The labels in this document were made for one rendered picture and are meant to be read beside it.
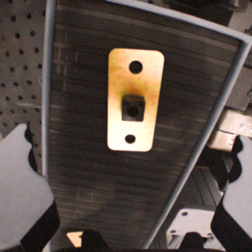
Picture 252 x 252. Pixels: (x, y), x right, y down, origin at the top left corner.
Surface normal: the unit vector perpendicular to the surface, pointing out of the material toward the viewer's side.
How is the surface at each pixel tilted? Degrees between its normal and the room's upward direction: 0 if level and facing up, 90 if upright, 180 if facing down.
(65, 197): 0
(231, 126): 0
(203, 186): 90
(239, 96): 4
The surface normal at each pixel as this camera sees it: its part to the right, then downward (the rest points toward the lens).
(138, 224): 0.00, 0.49
